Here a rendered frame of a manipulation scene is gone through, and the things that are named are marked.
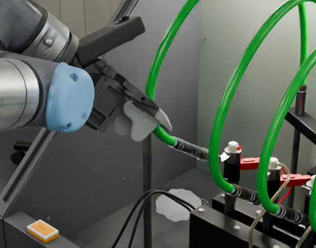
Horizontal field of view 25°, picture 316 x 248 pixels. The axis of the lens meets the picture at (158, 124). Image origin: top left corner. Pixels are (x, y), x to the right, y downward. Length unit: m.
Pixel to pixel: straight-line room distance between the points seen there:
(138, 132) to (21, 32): 0.22
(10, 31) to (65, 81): 0.16
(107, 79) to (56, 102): 0.21
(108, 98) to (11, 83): 0.27
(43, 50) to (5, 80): 0.21
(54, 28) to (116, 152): 0.57
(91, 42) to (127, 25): 0.06
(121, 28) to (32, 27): 0.14
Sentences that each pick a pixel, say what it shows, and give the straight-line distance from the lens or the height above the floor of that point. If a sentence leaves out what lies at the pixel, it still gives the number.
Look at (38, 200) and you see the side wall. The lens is 1.36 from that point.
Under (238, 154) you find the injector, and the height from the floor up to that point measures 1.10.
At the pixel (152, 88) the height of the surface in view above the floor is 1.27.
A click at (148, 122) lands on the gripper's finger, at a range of 1.02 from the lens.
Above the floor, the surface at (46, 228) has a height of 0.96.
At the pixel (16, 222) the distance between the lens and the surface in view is 1.31.
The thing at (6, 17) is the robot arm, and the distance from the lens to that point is 0.91.
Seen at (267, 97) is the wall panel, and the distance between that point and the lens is 1.49.
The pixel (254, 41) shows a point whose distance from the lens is 1.01.
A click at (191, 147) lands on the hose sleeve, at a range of 1.13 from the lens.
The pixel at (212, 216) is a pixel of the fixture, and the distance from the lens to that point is 1.25.
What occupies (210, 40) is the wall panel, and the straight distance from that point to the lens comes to 1.54.
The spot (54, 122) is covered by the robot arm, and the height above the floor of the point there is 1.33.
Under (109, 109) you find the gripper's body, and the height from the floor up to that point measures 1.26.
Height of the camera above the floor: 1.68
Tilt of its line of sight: 27 degrees down
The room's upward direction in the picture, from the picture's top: straight up
